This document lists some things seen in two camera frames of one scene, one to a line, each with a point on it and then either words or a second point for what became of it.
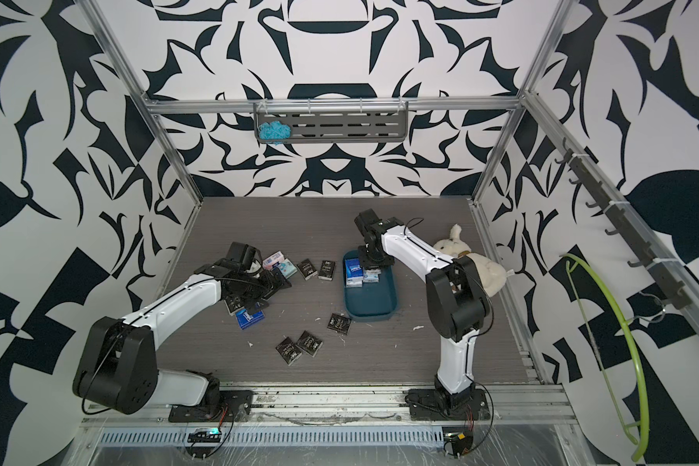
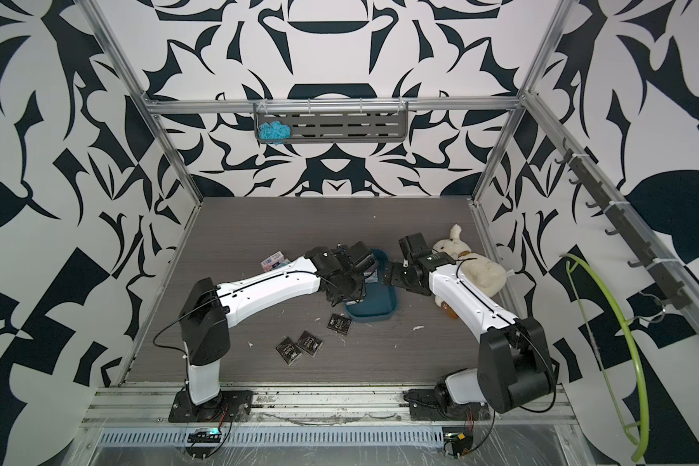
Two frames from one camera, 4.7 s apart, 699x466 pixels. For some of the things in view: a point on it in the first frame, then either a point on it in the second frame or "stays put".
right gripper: [363, 263] to [392, 275]
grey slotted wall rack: [337, 122] stays put
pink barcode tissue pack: [268, 263] stays put
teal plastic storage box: [374, 301] stays put
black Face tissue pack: [309, 344] stays put
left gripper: [270, 287] to [358, 292]
